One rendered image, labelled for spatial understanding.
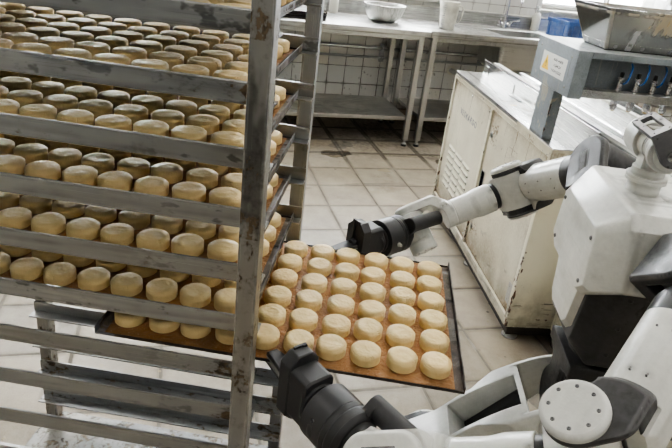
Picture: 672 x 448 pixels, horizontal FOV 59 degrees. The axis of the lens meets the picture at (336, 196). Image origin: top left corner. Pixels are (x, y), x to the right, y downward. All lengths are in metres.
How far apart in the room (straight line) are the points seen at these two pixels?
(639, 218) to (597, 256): 0.08
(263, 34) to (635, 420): 0.60
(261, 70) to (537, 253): 1.78
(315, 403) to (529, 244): 1.59
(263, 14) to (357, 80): 4.44
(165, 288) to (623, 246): 0.71
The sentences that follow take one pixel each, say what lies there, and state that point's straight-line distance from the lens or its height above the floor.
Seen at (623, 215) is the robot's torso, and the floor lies 1.09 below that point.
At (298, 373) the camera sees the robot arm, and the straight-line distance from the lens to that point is 0.90.
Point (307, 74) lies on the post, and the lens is 1.20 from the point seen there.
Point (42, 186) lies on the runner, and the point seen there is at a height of 1.05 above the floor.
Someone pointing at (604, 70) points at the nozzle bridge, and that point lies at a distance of 2.29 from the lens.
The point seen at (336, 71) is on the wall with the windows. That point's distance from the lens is 5.09.
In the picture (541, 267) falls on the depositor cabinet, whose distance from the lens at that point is 2.41.
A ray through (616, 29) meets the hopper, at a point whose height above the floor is 1.25.
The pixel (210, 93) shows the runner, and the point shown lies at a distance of 0.80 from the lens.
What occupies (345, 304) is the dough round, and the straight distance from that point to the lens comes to 1.10.
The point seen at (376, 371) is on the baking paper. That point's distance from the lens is 0.99.
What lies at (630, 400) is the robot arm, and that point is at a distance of 0.77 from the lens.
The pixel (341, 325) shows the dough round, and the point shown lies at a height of 0.82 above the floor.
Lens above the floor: 1.43
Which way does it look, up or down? 24 degrees down
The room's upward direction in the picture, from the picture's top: 7 degrees clockwise
